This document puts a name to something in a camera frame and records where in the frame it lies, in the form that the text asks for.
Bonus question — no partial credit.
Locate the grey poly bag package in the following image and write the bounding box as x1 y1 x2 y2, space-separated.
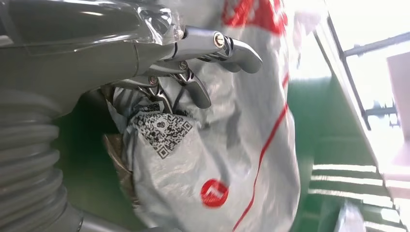
102 0 302 232

